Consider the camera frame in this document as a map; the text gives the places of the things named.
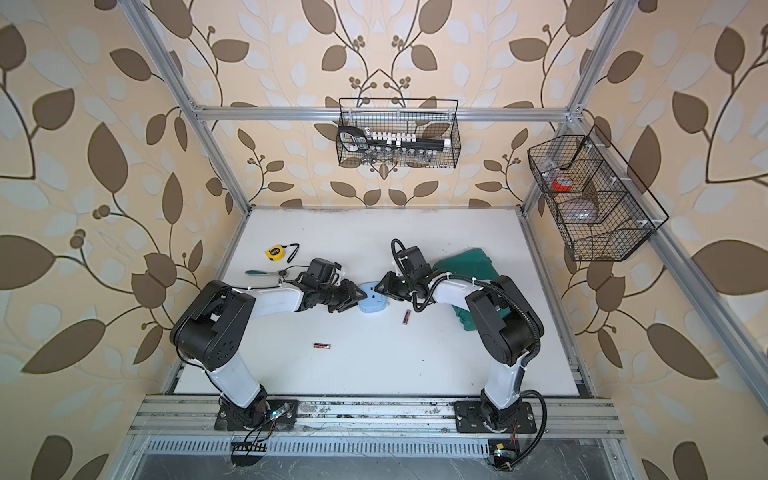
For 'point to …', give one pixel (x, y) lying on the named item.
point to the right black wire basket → (569, 166)
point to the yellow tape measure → (277, 252)
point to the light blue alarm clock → (375, 301)
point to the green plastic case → (472, 263)
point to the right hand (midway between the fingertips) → (377, 290)
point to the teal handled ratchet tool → (261, 273)
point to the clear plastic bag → (579, 211)
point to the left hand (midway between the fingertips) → (361, 295)
